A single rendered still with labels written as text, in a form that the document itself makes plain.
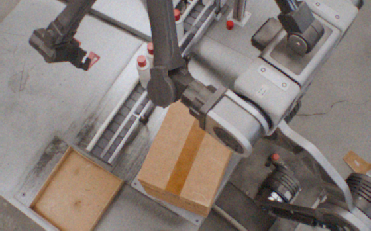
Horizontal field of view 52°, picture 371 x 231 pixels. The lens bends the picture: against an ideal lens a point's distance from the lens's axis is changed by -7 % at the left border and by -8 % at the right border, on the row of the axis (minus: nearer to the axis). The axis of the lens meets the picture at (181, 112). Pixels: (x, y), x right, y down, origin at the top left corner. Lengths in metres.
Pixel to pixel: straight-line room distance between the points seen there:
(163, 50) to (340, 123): 1.84
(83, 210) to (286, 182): 0.98
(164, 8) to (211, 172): 0.55
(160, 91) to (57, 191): 0.80
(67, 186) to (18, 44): 0.74
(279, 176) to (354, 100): 0.96
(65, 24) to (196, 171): 0.59
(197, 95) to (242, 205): 1.27
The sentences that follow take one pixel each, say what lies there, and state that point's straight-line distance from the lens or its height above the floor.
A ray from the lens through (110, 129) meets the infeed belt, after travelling 1.60.
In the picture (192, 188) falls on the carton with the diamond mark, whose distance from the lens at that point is 1.26.
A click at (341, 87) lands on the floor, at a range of 2.78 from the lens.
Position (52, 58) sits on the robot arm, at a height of 1.32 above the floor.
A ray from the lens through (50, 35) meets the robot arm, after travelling 1.22.
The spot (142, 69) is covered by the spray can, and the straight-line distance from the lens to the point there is 1.50.
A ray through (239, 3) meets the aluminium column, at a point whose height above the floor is 0.94.
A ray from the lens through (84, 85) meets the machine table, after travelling 1.76.
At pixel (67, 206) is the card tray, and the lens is 1.62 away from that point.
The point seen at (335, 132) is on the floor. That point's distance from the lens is 2.64.
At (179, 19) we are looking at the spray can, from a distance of 1.59.
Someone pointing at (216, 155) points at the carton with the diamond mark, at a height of 1.12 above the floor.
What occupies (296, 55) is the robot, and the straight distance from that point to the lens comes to 0.99.
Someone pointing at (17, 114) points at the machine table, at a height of 0.83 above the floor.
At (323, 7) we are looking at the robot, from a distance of 1.09.
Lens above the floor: 2.36
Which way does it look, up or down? 68 degrees down
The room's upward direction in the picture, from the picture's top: 6 degrees counter-clockwise
